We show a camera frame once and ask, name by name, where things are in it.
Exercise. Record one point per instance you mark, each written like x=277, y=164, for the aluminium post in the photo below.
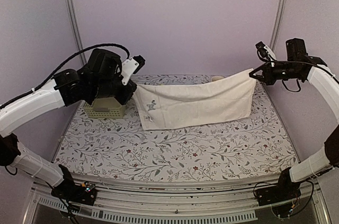
x=73, y=23
x=277, y=23

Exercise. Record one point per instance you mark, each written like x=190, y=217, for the green plastic basket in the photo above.
x=102, y=108

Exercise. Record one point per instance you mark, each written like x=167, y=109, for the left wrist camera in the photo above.
x=131, y=66

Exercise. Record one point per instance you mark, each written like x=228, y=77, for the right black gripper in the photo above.
x=269, y=77

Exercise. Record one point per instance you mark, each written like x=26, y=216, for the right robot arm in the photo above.
x=303, y=68

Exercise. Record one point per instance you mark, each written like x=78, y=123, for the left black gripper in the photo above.
x=123, y=98

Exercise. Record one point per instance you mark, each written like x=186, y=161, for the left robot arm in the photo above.
x=104, y=75

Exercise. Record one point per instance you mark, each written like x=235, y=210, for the cream towel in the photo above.
x=167, y=107

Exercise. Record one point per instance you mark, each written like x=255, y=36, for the left aluminium post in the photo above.
x=73, y=23

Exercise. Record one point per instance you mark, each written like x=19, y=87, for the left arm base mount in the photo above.
x=75, y=193

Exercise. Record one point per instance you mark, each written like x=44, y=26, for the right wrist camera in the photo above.
x=265, y=53

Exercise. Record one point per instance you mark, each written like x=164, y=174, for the cream ceramic mug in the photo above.
x=216, y=78

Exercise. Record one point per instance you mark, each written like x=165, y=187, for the right aluminium post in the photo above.
x=277, y=23

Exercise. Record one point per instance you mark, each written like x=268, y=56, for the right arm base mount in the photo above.
x=270, y=194

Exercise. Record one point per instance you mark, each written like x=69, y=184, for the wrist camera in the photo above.
x=131, y=66
x=265, y=53

